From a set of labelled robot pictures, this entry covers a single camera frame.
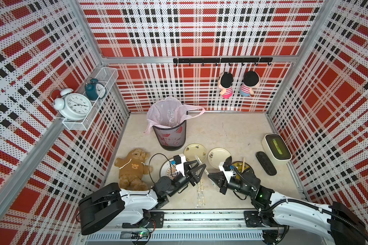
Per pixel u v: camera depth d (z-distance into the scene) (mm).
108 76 909
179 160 625
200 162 703
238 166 923
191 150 985
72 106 618
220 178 670
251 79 938
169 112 958
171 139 868
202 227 735
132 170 837
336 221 424
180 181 642
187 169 654
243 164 908
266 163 897
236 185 645
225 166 628
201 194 820
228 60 884
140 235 694
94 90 711
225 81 977
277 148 935
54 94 595
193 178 631
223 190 674
